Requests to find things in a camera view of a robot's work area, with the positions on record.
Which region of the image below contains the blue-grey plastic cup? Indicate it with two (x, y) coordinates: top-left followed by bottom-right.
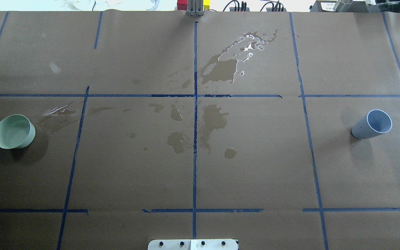
(351, 109), (393, 140)

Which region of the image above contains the light green bowl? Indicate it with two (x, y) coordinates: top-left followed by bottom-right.
(0, 114), (36, 149)

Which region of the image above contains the red cube block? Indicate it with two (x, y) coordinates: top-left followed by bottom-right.
(176, 0), (188, 11)

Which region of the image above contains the yellow cube block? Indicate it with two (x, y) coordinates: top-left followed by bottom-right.
(203, 0), (211, 9)

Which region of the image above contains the left black power adapter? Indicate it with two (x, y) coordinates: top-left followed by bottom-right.
(226, 0), (250, 12)

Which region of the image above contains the black power adapter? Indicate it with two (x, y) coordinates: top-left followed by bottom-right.
(226, 0), (250, 12)
(263, 1), (285, 12)

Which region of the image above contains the right black power adapter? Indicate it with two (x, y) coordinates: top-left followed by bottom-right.
(263, 1), (285, 12)

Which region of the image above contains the silver metal cylinder weight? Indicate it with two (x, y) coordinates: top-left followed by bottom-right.
(333, 0), (353, 13)

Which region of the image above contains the aluminium frame post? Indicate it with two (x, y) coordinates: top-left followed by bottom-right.
(187, 0), (205, 16)

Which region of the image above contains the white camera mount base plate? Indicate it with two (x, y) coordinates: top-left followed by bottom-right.
(147, 239), (239, 250)

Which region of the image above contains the black metal base plate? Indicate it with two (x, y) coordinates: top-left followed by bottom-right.
(309, 0), (381, 13)

